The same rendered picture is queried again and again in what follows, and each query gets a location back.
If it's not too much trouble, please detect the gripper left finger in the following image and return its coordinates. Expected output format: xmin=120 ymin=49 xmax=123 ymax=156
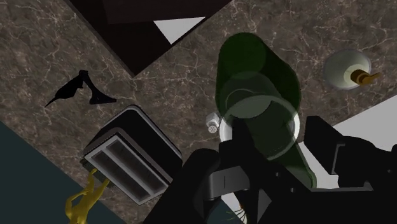
xmin=143 ymin=118 xmax=280 ymax=224

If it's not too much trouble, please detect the dark green glass bottle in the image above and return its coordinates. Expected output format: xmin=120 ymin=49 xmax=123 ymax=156
xmin=214 ymin=32 xmax=317 ymax=190

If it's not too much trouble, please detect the white round bowl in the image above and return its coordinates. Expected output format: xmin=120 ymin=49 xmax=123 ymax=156
xmin=218 ymin=94 xmax=301 ymax=162

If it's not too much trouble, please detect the white soap dispenser gold pump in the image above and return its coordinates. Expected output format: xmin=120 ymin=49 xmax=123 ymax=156
xmin=323 ymin=48 xmax=383 ymax=91

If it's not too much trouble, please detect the black bird figure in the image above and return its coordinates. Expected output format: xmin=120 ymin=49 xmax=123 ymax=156
xmin=44 ymin=69 xmax=118 ymax=108

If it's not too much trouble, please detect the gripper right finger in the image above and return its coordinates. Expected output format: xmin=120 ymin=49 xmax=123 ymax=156
xmin=303 ymin=115 xmax=397 ymax=189

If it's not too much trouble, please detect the small white salt shaker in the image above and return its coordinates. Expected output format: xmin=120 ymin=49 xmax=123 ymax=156
xmin=205 ymin=111 xmax=222 ymax=134

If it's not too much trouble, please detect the black and silver toaster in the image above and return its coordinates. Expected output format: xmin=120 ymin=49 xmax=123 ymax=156
xmin=80 ymin=104 xmax=183 ymax=206

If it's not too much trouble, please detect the golden figure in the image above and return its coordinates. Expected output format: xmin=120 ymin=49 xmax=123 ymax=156
xmin=64 ymin=168 xmax=111 ymax=224

